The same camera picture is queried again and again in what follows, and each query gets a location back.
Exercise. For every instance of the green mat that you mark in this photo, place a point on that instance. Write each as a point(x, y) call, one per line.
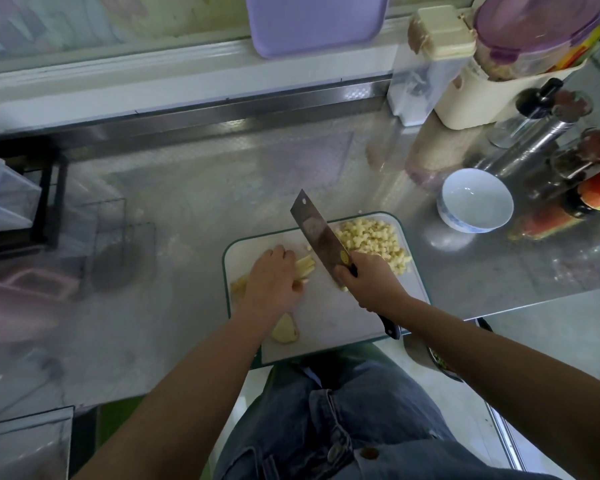
point(115, 420)

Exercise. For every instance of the person's right hand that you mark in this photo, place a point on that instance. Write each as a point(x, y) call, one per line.
point(375, 285)

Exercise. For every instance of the white bowl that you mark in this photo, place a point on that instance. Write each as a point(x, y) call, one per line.
point(476, 200)

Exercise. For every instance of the glass bottle black cap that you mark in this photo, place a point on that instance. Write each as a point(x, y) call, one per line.
point(525, 115)

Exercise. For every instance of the black metal rack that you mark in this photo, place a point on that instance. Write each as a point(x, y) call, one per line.
point(48, 200)

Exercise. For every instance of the steel bin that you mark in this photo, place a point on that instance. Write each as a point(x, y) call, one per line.
point(22, 450)

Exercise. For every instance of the clear container cream lid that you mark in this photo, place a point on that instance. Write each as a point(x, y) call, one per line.
point(428, 75)

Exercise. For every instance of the person's left hand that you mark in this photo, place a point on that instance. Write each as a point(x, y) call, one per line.
point(268, 285)

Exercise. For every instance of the person's left forearm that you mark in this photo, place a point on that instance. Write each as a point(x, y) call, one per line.
point(165, 405)

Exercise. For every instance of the purple plastic cutting board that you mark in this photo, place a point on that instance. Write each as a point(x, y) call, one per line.
point(315, 23)

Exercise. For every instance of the pile of yellow potato slices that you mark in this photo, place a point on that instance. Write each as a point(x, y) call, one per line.
point(284, 330)

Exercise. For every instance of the cream plastic canister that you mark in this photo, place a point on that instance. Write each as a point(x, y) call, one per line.
point(475, 105)

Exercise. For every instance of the person's blue jeans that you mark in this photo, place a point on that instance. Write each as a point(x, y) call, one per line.
point(315, 435)

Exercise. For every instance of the person's right forearm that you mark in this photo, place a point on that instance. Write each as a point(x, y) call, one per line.
point(520, 395)

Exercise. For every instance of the white cutting board green rim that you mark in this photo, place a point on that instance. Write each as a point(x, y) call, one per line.
point(330, 315)

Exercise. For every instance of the clear plastic storage box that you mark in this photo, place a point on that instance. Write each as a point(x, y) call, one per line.
point(5, 195)

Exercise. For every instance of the pile of diced potato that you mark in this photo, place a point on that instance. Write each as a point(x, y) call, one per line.
point(375, 240)

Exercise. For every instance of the glass jar red lid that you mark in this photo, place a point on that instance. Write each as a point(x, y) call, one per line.
point(592, 153)

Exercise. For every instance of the purple lid food container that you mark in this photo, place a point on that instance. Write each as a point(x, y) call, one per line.
point(540, 35)

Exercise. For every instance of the metal bowl with scraps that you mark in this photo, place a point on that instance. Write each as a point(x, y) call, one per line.
point(430, 357)

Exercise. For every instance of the steel cleaver knife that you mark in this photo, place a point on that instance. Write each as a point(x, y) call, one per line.
point(318, 230)

